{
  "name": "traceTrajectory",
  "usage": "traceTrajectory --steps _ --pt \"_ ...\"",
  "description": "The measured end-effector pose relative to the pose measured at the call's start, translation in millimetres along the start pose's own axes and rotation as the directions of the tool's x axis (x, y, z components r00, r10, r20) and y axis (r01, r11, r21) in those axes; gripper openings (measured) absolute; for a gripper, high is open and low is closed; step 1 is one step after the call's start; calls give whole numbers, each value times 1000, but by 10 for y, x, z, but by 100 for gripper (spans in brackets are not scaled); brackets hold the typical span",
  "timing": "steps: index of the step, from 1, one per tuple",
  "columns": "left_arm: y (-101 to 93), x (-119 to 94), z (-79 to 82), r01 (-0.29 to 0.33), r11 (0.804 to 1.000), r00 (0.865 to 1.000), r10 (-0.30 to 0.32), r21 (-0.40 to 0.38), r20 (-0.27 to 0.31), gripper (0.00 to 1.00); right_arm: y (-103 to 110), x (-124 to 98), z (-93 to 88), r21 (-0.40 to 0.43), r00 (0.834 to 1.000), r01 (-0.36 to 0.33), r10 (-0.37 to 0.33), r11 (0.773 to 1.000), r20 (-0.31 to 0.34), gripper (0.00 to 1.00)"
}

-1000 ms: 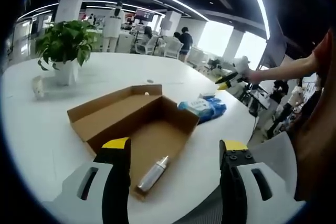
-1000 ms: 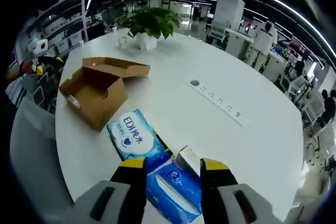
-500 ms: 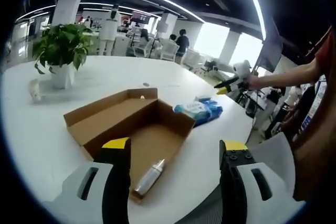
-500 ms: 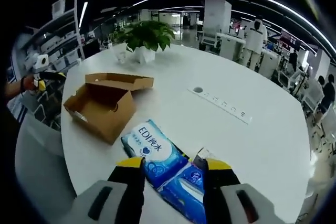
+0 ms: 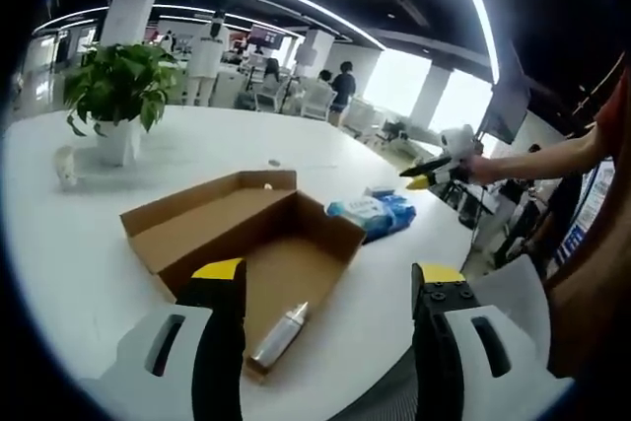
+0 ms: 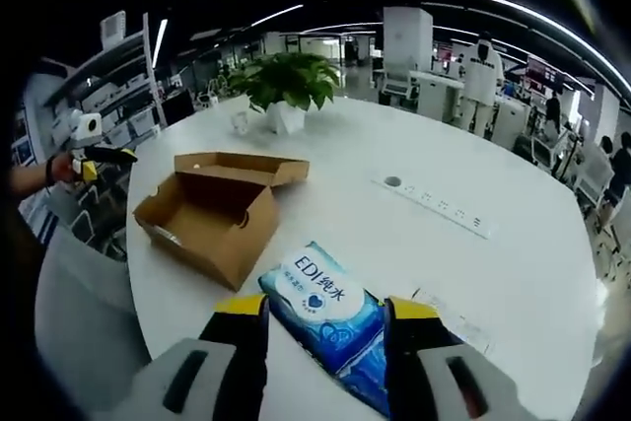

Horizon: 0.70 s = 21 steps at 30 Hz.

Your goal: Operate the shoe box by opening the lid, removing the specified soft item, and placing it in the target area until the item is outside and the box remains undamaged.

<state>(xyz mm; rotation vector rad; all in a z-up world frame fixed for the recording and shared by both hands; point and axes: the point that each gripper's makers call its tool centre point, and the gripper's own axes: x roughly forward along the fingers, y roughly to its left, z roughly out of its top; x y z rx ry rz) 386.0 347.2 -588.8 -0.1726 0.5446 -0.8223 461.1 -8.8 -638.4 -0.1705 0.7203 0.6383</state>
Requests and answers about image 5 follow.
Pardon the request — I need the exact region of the person's orange shirt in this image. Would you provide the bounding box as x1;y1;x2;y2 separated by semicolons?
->
544;58;631;381

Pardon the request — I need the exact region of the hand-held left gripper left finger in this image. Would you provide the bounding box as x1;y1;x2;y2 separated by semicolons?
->
115;256;247;421

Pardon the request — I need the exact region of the silver bottle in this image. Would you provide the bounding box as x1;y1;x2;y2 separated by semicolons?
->
248;301;311;368

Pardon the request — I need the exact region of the person's right hand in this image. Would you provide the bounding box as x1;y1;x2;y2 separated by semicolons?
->
465;154;500;186

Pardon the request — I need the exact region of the small white cup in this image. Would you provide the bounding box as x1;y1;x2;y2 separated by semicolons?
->
52;144;79;186

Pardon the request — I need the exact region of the wall display screen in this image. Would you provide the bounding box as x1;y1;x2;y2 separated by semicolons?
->
247;25;286;47

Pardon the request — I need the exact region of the blue tissue pack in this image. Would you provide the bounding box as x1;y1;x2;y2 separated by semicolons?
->
364;193;418;245

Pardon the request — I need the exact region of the green potted plant white pot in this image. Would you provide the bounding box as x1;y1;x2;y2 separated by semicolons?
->
62;42;181;167

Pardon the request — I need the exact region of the blue notice board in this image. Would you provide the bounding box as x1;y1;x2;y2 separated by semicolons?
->
554;178;617;269

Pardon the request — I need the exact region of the brown cardboard shoe box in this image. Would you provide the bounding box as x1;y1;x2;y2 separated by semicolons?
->
119;169;369;386

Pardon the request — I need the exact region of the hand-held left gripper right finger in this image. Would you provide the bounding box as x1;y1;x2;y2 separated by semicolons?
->
411;262;556;421

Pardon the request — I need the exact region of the white mesh office chair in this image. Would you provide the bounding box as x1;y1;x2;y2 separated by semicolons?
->
339;255;556;421

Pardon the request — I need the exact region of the black monitor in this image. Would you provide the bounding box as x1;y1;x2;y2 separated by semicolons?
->
480;85;531;144

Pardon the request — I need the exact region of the white square pillar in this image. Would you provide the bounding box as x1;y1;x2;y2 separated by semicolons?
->
98;0;159;47
295;29;336;67
418;63;453;121

